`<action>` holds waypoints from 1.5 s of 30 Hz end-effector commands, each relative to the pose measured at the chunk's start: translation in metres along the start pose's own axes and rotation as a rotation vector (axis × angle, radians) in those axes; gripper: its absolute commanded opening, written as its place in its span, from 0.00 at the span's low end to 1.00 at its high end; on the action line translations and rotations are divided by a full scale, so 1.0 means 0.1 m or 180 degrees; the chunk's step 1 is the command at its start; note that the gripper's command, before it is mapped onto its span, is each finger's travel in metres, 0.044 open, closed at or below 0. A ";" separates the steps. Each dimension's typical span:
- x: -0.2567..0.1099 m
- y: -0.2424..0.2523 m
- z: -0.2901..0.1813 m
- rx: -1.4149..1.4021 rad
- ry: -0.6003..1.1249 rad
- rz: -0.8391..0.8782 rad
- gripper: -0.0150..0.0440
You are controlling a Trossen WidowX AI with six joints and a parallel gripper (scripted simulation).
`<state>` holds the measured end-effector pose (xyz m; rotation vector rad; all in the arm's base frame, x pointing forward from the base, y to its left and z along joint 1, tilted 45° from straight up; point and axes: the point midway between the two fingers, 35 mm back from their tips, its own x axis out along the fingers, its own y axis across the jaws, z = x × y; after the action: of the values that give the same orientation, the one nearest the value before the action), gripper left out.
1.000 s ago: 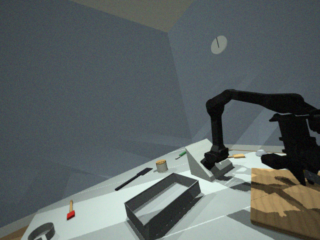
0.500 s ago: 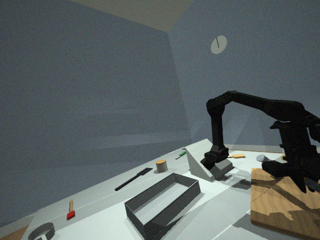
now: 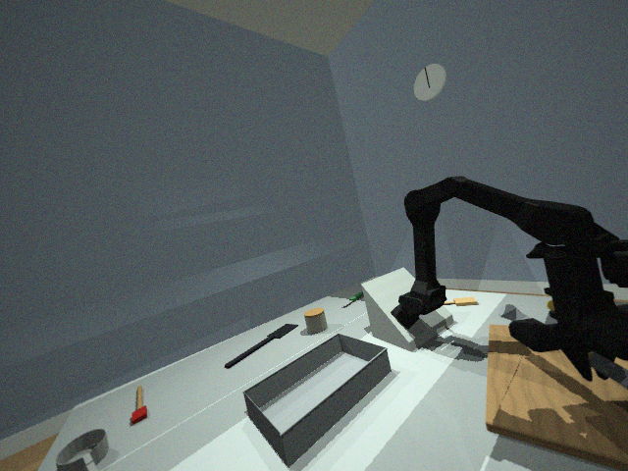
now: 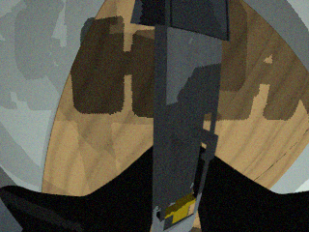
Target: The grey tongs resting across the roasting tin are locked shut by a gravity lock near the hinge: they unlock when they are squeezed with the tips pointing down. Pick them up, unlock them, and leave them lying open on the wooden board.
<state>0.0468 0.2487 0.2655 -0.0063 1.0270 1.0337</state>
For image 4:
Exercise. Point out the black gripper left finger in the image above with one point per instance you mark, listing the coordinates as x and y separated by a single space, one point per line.
123 205

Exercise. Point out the wooden board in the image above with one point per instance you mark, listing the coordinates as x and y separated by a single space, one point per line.
105 116

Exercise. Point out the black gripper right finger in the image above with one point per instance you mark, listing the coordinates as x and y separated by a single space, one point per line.
231 202

